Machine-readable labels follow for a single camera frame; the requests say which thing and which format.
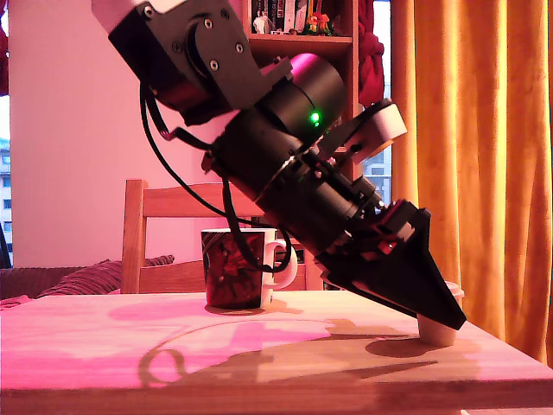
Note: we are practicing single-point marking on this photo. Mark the white coffee capsule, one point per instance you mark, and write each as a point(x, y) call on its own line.
point(436, 335)

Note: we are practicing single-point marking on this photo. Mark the orange curtain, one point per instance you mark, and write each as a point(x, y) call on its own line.
point(475, 173)

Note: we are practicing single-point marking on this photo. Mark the purple striped cushion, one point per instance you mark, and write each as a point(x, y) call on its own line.
point(95, 276)

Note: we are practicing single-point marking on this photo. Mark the black stand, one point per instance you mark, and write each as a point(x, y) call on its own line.
point(4, 250)

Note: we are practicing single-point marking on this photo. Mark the red floral print mug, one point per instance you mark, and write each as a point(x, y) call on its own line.
point(224, 276)

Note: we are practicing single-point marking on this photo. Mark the pale grey camera box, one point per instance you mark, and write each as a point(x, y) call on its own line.
point(386, 125)

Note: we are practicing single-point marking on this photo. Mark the wooden chair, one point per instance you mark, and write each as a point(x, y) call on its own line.
point(173, 201)

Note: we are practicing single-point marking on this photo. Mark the dark red sofa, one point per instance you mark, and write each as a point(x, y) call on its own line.
point(26, 281)

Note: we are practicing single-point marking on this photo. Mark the pink cloth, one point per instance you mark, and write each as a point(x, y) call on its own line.
point(10, 303)

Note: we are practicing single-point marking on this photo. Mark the wooden bookshelf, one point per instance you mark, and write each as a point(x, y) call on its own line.
point(302, 40)

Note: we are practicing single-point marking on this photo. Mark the white figurine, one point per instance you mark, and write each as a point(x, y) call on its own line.
point(262, 23)

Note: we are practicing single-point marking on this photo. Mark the colourful figurine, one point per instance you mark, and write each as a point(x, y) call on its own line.
point(319, 25)

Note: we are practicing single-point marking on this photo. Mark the red hanging cloth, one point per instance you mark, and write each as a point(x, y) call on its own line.
point(3, 65)
point(370, 65)

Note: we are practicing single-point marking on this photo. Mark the white book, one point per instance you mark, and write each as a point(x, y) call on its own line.
point(290, 15)

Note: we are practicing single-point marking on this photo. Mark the black book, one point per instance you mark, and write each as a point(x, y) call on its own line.
point(276, 13)

